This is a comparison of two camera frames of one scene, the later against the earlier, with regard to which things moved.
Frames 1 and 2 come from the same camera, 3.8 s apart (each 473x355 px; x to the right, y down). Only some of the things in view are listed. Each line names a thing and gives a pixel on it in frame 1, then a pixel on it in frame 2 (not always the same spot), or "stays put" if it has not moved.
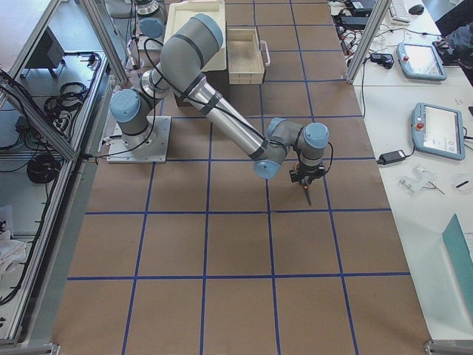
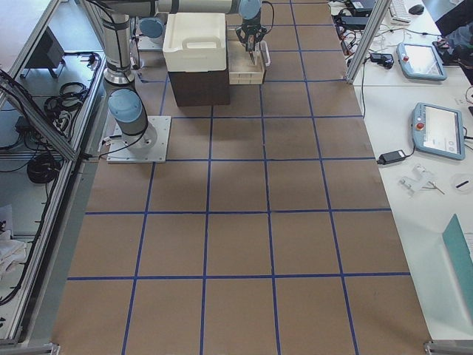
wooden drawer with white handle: [247, 56] stays put
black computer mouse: [416, 9] stays put
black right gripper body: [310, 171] to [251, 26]
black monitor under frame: [49, 54] stays put
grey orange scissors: [307, 175] to [252, 57]
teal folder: [461, 260] stays put
